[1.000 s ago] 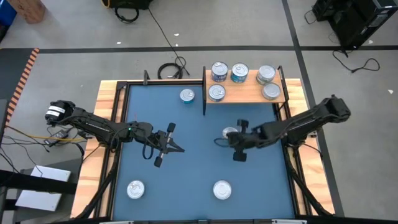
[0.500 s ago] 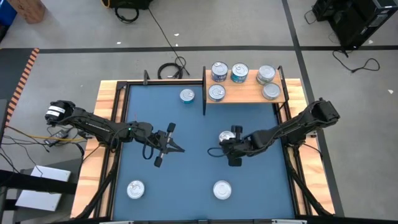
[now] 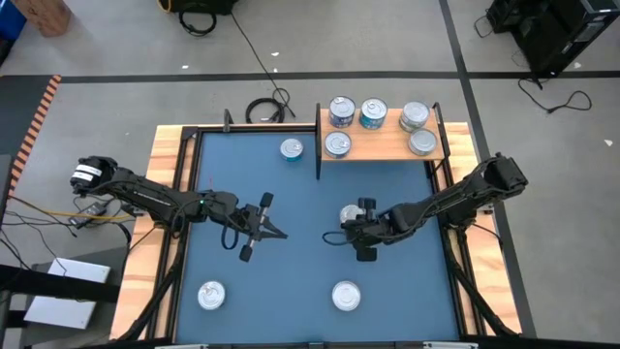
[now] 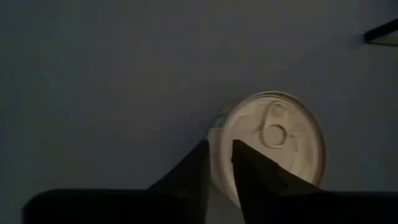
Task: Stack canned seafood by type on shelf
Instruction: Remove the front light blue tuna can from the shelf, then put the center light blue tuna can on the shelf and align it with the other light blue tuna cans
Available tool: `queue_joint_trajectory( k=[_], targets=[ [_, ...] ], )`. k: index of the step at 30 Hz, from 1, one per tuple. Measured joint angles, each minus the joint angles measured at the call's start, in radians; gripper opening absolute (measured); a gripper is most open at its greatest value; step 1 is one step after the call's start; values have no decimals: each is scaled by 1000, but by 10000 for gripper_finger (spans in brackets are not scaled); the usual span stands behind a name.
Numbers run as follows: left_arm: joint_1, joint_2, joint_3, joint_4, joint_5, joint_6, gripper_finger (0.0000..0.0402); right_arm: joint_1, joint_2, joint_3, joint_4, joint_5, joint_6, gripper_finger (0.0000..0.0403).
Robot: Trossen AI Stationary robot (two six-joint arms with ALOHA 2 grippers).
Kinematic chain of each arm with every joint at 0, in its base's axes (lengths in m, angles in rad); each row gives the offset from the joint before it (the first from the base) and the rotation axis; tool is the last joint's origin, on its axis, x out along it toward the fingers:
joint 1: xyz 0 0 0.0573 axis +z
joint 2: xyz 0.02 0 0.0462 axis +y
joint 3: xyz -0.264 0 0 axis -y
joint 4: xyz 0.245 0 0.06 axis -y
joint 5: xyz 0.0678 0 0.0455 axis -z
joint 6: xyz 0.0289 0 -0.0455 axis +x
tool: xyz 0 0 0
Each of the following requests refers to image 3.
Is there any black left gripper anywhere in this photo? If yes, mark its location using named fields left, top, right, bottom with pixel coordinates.
left=231, top=192, right=290, bottom=264

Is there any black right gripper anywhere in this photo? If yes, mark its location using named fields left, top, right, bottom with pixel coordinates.
left=356, top=197, right=403, bottom=264

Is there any silver pull-tab lid can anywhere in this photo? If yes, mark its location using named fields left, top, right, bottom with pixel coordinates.
left=338, top=204, right=365, bottom=225
left=197, top=280, right=228, bottom=311

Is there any wooden shelf board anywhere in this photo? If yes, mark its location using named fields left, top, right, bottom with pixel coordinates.
left=319, top=107, right=446, bottom=162

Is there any blue table mat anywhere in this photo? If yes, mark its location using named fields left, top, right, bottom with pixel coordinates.
left=174, top=131, right=460, bottom=344

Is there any black power adapter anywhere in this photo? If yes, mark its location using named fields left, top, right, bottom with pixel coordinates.
left=67, top=202, right=109, bottom=229

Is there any white flat box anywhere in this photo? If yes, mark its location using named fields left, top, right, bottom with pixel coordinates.
left=22, top=256, right=111, bottom=331

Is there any black metal beam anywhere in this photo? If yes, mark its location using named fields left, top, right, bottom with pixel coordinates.
left=0, top=264, right=121, bottom=304

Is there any black equipment base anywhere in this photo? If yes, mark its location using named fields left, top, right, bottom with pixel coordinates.
left=167, top=0, right=239, bottom=16

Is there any black equipment cart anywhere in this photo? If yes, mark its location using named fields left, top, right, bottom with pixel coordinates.
left=486, top=0, right=620, bottom=79

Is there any black hazard-striped floor mat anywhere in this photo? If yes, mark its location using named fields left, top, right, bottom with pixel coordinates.
left=0, top=74, right=63, bottom=200

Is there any brown cardboard box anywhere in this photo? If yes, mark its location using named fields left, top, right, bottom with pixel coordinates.
left=12, top=0, right=73, bottom=39

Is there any blue bin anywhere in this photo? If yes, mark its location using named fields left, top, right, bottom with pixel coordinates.
left=0, top=0, right=28, bottom=43

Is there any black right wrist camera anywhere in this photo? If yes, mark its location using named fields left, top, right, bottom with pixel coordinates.
left=340, top=220, right=365, bottom=244

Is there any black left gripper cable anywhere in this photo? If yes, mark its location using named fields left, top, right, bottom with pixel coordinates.
left=220, top=212, right=241, bottom=251

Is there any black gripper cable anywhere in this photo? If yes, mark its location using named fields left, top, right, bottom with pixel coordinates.
left=220, top=212, right=241, bottom=251
left=322, top=230, right=350, bottom=247

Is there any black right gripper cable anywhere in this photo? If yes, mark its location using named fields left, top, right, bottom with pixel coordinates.
left=322, top=230, right=350, bottom=247

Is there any black shelf left post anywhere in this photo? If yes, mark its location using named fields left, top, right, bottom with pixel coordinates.
left=314, top=102, right=325, bottom=181

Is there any black table frame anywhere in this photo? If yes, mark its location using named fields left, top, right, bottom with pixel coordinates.
left=115, top=123, right=520, bottom=349

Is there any coiled black cable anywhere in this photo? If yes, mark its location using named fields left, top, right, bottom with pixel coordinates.
left=244, top=96, right=287, bottom=125

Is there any long black floor cable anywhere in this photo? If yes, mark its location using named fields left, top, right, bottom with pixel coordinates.
left=230, top=10, right=297, bottom=119

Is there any yellow floor cable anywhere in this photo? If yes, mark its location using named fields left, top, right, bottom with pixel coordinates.
left=9, top=196, right=137, bottom=220

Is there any black cable loop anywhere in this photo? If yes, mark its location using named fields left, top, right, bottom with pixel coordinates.
left=177, top=9, right=218, bottom=38

